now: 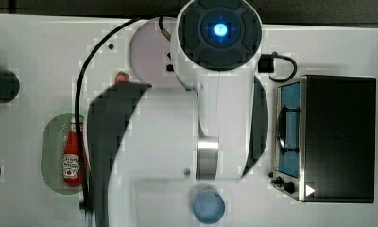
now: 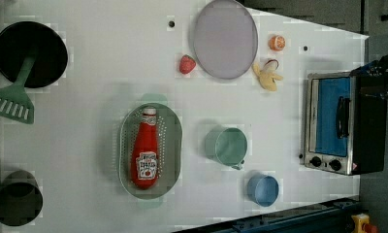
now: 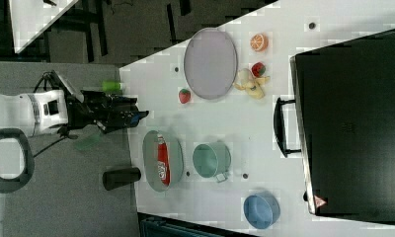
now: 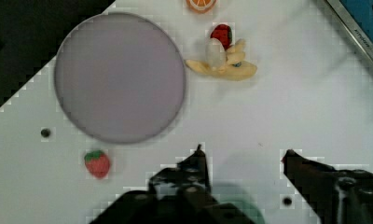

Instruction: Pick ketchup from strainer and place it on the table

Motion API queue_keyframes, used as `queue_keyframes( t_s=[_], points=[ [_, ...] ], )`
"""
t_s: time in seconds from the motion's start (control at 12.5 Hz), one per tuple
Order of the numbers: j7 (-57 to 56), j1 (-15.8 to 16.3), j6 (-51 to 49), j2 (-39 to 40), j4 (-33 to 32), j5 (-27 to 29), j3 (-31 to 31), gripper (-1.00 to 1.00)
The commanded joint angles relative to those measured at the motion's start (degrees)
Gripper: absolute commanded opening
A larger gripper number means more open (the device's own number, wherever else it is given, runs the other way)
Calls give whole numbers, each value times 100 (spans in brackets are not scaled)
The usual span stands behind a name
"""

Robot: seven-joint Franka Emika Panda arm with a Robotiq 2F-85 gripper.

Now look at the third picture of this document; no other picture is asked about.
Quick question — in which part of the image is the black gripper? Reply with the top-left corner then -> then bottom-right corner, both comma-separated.
65,91 -> 149,134

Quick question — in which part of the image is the red ketchup bottle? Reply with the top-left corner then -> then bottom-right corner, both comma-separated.
157,133 -> 171,186

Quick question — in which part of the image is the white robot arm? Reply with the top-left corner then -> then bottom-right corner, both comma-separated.
0,90 -> 149,194

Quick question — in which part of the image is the green oval strainer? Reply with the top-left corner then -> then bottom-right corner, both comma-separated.
142,130 -> 184,193

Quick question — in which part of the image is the green small bottle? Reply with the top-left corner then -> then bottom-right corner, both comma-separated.
102,80 -> 125,93

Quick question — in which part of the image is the green spatula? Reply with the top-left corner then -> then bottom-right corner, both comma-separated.
73,134 -> 101,151

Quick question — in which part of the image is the black cylindrical cup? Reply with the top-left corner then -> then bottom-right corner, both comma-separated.
102,167 -> 141,191

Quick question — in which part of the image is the green metal mug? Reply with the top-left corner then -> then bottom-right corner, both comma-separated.
193,142 -> 231,183

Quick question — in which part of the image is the grey round plate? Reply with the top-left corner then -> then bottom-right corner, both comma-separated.
184,28 -> 238,100

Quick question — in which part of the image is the toy peeled banana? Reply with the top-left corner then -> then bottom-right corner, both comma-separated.
233,68 -> 270,100

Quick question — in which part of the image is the toy strawberry half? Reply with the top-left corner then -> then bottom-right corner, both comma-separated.
251,62 -> 266,78

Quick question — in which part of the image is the toy orange slice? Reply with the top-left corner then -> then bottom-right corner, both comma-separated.
250,34 -> 269,52

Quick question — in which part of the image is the blue bowl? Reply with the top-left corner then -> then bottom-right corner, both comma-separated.
243,191 -> 280,229

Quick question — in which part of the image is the black toaster oven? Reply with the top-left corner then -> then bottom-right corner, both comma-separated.
290,29 -> 395,225

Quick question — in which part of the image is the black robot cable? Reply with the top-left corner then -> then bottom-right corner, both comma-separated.
32,70 -> 71,158

